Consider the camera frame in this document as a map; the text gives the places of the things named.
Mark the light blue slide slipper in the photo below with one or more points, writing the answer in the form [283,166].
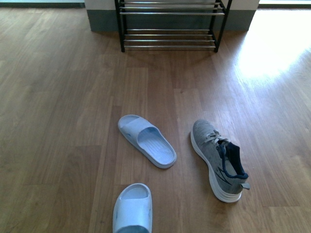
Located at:
[148,139]

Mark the grey knit sneaker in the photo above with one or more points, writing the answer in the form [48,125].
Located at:
[226,175]

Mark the black metal shoe rack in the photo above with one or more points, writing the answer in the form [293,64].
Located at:
[171,24]

